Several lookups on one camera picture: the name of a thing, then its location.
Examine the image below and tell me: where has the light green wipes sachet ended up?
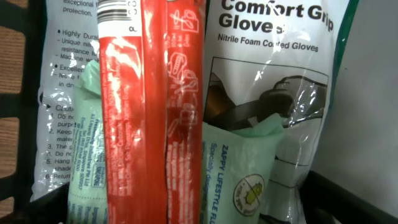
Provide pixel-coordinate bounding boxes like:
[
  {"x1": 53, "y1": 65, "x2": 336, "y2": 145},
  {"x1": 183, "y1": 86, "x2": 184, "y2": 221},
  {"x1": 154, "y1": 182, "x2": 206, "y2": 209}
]
[
  {"x1": 67, "y1": 60, "x2": 108, "y2": 224},
  {"x1": 200, "y1": 114, "x2": 284, "y2": 224}
]

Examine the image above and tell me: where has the green white gloves packet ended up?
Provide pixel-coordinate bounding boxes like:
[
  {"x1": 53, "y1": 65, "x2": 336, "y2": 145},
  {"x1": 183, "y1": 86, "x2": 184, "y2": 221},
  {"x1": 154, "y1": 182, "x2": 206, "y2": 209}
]
[{"x1": 31, "y1": 0, "x2": 358, "y2": 223}]

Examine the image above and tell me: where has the grey plastic mesh basket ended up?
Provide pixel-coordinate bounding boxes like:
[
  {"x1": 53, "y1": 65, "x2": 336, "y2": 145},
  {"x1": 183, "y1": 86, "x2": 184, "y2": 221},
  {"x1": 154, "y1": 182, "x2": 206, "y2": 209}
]
[{"x1": 1, "y1": 0, "x2": 397, "y2": 223}]

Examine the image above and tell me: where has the red stick sachet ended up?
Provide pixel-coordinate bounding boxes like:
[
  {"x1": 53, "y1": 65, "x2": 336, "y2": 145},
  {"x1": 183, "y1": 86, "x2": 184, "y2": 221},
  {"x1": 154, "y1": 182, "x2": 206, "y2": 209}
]
[{"x1": 97, "y1": 0, "x2": 206, "y2": 223}]

